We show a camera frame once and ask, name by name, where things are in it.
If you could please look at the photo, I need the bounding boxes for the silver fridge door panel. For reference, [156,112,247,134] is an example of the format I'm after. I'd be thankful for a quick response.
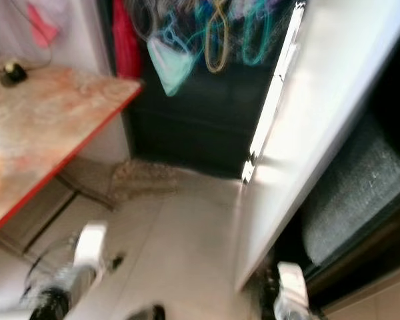
[233,0,400,293]

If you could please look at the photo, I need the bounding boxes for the marble pattern table red edge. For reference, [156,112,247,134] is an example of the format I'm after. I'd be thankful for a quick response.
[0,53,144,241]

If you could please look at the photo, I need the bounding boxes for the red hanging cloth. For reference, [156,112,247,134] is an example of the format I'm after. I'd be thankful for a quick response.
[111,0,141,81]

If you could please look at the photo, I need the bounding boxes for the black left robot foot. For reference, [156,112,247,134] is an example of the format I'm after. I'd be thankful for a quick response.
[132,304,169,320]

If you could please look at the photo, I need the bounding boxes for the dark cabinet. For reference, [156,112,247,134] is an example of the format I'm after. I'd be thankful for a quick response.
[101,0,291,179]

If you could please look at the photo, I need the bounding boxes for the small black round gadget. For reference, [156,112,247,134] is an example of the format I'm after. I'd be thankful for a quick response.
[0,61,29,87]

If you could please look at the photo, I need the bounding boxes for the grey bubble wrap sheet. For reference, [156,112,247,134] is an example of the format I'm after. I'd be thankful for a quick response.
[300,110,400,267]

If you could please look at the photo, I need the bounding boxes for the beige bumpy egg tray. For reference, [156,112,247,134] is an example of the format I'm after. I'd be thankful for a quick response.
[108,159,184,209]

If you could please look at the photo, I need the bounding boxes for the pink wall cloth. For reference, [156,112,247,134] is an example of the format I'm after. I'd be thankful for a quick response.
[25,2,61,49]

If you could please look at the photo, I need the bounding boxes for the chrome fridge door handle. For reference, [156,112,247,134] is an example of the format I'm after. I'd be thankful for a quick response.
[240,2,306,184]

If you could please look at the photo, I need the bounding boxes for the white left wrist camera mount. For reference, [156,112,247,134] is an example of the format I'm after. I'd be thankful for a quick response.
[72,222,110,273]

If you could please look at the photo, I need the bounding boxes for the green face mask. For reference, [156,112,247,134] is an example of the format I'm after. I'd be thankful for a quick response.
[147,35,202,97]

